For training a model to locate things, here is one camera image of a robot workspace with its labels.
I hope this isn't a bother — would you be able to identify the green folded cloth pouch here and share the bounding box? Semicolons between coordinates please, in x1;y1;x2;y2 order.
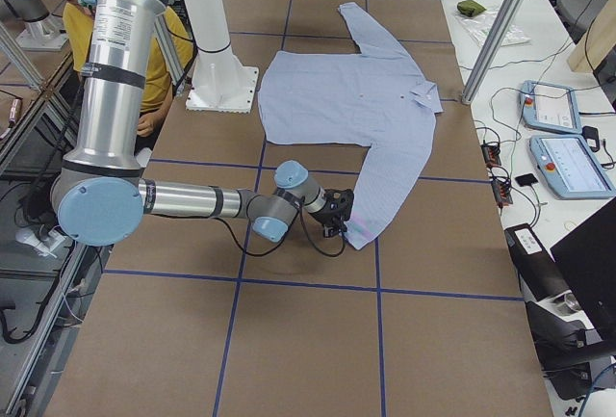
456;0;486;17

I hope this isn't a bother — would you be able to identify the orange circuit board near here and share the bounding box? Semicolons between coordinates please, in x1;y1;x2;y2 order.
491;176;513;208

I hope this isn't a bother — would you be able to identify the clear bag with MiNi print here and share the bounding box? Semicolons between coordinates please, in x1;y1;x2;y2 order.
456;7;532;47

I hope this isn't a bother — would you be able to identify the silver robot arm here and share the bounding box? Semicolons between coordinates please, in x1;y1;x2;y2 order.
51;0;353;246

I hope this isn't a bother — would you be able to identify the orange circuit board far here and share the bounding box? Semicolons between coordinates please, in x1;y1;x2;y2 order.
480;143;501;168

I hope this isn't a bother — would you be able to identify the far blue teach pendant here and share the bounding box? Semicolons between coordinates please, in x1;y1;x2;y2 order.
520;80;582;135

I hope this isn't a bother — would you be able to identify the person in yellow shirt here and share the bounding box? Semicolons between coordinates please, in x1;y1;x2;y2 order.
63;0;193;149

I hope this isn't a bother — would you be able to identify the blue teach pendant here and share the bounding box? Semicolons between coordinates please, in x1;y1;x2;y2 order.
528;134;615;199
520;80;582;135

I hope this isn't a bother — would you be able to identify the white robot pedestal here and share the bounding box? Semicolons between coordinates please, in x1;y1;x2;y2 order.
184;0;259;114

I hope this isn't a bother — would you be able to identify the black monitor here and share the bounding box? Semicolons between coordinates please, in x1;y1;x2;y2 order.
552;200;615;338

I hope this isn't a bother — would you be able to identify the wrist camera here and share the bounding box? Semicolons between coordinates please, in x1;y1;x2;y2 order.
322;225;344;239

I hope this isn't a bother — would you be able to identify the aluminium frame post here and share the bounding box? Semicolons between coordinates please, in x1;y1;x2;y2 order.
461;0;524;105

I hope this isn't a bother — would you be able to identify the orange circuit board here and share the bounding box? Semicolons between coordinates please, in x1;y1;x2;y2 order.
491;176;513;208
480;143;501;168

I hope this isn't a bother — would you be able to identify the black device with label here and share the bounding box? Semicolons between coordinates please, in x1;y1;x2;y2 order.
503;223;570;300

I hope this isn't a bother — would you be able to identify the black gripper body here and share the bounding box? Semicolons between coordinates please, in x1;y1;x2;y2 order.
319;189;354;230

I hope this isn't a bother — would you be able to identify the near blue teach pendant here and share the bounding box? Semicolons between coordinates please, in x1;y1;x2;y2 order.
528;134;615;199

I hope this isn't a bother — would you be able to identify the blue striped dress shirt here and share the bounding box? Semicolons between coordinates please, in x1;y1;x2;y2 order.
258;2;443;249

